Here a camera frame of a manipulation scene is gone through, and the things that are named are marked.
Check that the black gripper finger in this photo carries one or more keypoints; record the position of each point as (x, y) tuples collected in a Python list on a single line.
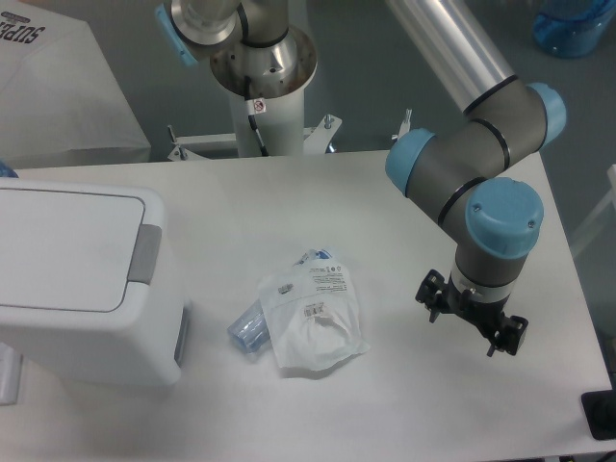
[(505, 334), (433, 294)]

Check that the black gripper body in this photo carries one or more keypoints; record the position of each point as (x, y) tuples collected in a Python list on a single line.
[(480, 306)]

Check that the white push-lid trash can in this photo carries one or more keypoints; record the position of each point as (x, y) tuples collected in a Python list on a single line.
[(89, 284)]

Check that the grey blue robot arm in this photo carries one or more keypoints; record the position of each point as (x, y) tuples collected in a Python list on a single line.
[(458, 181)]

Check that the black device at table edge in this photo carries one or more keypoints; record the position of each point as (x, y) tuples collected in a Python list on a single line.
[(599, 410)]

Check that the white torn medical pouch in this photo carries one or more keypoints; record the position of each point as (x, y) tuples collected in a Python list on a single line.
[(312, 314)]

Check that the white rack at right edge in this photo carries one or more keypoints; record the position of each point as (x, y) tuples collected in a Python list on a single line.
[(596, 221)]

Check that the blue transparent water bottle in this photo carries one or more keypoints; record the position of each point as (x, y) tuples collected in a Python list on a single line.
[(571, 29)]

